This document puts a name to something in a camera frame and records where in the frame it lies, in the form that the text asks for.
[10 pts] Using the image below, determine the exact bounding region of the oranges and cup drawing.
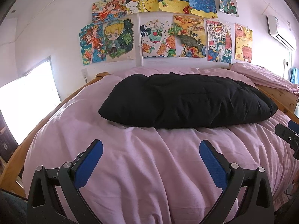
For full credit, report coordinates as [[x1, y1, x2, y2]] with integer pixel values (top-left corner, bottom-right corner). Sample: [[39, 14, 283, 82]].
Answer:
[[140, 18, 176, 58]]

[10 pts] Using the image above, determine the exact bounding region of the white air conditioner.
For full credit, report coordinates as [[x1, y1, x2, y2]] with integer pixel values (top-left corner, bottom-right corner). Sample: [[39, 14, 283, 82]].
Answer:
[[266, 16, 296, 51]]

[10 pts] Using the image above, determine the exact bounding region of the wooden bed frame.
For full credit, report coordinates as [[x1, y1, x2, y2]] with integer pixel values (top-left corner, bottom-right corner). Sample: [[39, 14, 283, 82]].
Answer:
[[0, 63, 299, 199]]

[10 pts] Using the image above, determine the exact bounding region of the landscape drawing with black hill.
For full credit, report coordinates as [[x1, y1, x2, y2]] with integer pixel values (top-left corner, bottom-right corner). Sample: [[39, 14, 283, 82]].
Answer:
[[173, 15, 206, 58]]

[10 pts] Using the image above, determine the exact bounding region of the pink pigs yellow drawing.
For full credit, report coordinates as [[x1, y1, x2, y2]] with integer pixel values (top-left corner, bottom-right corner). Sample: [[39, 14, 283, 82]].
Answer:
[[235, 23, 253, 63]]

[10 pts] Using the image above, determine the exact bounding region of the orange hair girl drawing lower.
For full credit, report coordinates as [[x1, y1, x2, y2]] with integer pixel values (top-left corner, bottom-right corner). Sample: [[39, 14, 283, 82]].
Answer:
[[79, 23, 106, 65]]

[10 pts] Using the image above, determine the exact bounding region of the orange hair girl drawing upper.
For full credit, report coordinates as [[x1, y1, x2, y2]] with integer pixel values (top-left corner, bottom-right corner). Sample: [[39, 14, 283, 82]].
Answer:
[[92, 0, 127, 24]]

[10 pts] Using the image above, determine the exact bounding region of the pink folded blanket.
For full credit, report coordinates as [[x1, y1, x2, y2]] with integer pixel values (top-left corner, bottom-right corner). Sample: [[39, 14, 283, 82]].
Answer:
[[230, 63, 298, 96]]

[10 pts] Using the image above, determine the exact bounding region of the black puffer jacket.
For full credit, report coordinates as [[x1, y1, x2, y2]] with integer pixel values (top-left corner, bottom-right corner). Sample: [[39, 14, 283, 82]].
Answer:
[[98, 72, 278, 129]]

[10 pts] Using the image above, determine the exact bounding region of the orange hair girl drawing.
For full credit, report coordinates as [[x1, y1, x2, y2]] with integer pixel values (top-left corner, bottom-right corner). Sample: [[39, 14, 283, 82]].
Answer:
[[92, 0, 127, 24], [79, 23, 106, 65]]

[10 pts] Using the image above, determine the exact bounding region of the white wall socket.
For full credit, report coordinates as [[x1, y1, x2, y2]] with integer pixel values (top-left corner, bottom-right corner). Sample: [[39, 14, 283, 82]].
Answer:
[[81, 69, 88, 83]]

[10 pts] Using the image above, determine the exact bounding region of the pink jellyfish blue drawing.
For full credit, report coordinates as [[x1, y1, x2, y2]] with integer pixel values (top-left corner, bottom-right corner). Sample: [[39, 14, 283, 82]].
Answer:
[[189, 0, 218, 19]]

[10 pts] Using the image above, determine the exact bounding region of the blue cloth hanging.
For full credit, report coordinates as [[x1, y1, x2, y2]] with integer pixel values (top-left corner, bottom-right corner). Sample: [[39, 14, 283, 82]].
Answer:
[[290, 67, 299, 84]]

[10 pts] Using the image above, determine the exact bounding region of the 2024 collage drawing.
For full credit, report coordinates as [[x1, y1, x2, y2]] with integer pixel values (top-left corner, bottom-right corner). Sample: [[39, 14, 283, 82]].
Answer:
[[206, 20, 232, 63]]

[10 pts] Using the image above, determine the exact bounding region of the blond boy drawing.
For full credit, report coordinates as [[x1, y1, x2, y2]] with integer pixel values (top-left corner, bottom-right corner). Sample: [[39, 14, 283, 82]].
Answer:
[[103, 18, 135, 62]]

